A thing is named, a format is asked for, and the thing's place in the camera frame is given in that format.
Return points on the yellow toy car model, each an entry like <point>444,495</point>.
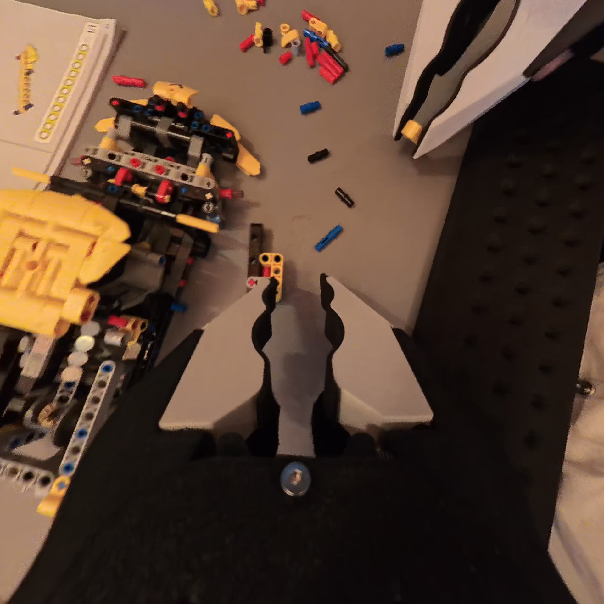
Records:
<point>56,255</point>

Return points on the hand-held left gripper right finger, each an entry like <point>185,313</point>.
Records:
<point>377,377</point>

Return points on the pile of small coloured pins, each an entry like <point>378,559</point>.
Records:
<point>325,61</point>

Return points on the instruction booklet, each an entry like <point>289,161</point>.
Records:
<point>56,28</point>

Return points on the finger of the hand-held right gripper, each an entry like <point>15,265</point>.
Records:
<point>519,56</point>
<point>424,47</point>

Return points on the short blue pin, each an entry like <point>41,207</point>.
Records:
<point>310,107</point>
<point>394,50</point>

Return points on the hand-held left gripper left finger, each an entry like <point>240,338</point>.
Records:
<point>212,382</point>

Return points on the grey desk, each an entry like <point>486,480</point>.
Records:
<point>292,188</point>

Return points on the black pin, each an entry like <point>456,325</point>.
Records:
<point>344,197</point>
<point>318,156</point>

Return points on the red pin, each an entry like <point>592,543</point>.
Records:
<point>128,80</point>

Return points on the small brick assembly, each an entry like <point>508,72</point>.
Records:
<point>271,264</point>

